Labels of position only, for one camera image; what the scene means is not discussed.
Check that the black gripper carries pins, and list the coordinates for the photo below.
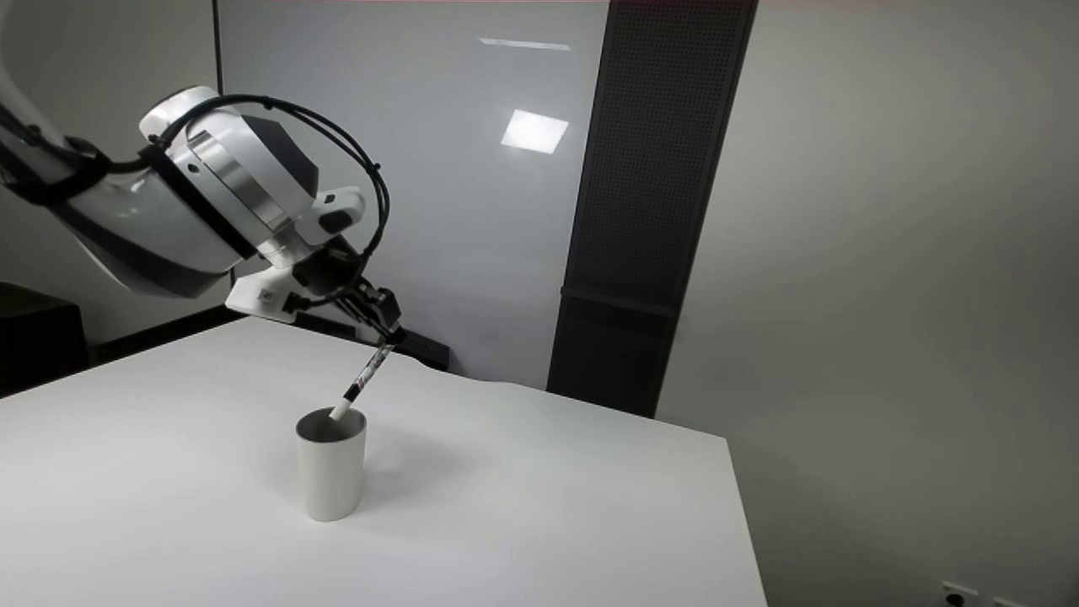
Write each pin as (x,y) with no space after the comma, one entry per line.
(296,277)

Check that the black marker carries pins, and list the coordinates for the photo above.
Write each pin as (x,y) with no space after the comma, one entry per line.
(354,388)

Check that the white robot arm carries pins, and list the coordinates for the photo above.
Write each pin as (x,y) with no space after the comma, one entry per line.
(217,194)

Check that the white ceramic mug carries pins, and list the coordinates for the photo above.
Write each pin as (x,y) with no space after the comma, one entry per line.
(329,463)

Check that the small black box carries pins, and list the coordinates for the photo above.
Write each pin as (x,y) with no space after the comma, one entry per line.
(421,348)

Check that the white whiteboard panel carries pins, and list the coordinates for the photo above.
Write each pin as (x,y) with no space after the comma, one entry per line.
(476,116)

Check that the black side table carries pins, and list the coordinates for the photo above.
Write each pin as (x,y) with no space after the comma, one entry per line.
(42,339)

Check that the black vertical wall panel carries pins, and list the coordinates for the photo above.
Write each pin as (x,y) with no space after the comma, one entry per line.
(666,87)

